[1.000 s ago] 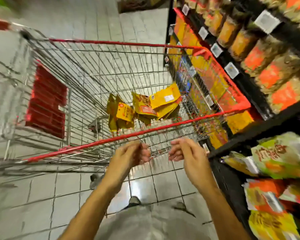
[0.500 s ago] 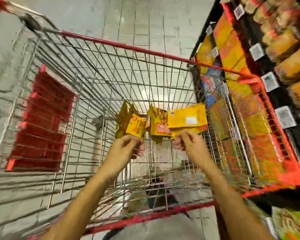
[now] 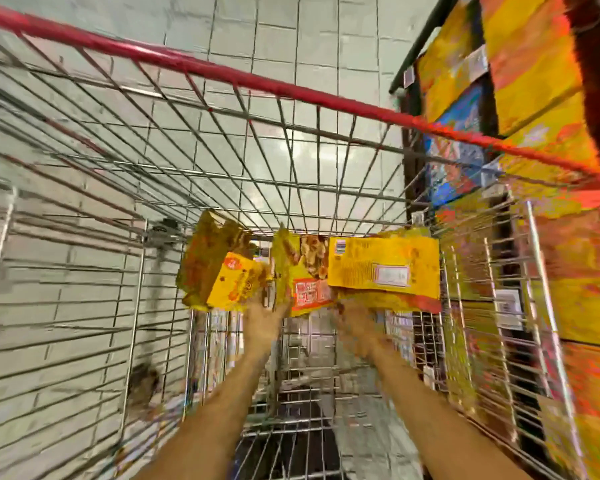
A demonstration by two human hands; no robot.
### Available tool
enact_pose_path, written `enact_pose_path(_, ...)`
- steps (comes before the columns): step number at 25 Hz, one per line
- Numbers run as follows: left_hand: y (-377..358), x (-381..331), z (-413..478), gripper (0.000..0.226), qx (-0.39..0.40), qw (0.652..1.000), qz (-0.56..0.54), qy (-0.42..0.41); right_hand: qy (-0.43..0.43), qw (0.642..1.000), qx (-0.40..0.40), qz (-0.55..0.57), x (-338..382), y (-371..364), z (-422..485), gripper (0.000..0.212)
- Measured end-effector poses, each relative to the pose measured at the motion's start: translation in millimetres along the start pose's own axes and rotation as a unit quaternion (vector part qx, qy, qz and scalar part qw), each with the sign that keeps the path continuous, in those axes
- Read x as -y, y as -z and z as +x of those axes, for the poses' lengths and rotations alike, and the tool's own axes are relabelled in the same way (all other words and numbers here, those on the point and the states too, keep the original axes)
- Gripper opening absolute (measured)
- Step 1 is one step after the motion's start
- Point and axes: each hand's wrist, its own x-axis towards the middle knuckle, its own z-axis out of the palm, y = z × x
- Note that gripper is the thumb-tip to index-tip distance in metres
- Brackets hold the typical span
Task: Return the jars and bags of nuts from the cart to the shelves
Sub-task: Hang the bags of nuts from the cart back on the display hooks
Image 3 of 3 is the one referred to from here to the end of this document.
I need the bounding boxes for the person's left hand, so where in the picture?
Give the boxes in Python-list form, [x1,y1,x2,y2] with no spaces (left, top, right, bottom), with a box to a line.
[242,297,293,358]

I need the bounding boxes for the person's right hand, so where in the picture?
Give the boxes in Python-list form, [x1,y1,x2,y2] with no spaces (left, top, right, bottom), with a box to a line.
[330,297,393,364]

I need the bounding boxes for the red-trimmed wire shopping cart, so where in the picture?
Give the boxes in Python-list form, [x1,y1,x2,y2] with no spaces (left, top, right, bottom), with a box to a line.
[0,0,600,480]

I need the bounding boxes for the person's left forearm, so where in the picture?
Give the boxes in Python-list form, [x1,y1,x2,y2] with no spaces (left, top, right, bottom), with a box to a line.
[132,345,276,480]

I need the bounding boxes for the person's right forearm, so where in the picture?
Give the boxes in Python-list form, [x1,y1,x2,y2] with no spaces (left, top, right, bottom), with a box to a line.
[365,339,531,480]

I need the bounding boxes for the person's dark trousers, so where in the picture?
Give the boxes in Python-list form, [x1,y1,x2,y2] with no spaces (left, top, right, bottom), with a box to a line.
[230,425,346,480]

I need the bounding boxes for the flat blue box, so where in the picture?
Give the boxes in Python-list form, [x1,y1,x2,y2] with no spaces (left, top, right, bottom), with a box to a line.
[425,85,491,206]

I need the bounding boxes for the flat yellow box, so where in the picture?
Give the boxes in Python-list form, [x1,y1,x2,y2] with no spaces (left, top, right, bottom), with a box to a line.
[435,189,600,480]

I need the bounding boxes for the yellow gift box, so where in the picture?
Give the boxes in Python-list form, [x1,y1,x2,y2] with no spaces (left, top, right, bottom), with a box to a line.
[418,5,481,121]

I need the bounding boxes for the long orange yellow box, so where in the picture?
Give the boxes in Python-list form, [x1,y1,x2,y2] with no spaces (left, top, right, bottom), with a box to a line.
[480,0,600,186]

